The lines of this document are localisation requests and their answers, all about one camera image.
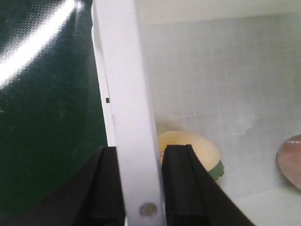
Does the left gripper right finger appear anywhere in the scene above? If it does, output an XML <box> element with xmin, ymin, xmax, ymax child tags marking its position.
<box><xmin>162</xmin><ymin>145</ymin><xmax>253</xmax><ymax>226</ymax></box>

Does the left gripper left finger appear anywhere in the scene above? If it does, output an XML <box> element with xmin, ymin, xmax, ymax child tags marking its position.
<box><xmin>0</xmin><ymin>147</ymin><xmax>125</xmax><ymax>226</ymax></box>

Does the cream round plush toy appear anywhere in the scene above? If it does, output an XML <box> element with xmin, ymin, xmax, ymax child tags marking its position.
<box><xmin>158</xmin><ymin>130</ymin><xmax>224</xmax><ymax>180</ymax></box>

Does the pink peach plush toy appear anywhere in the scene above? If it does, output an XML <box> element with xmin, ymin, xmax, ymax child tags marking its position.
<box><xmin>277</xmin><ymin>135</ymin><xmax>301</xmax><ymax>190</ymax></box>

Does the white plastic tote box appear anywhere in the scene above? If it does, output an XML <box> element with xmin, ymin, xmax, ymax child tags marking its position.
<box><xmin>92</xmin><ymin>0</ymin><xmax>301</xmax><ymax>226</ymax></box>

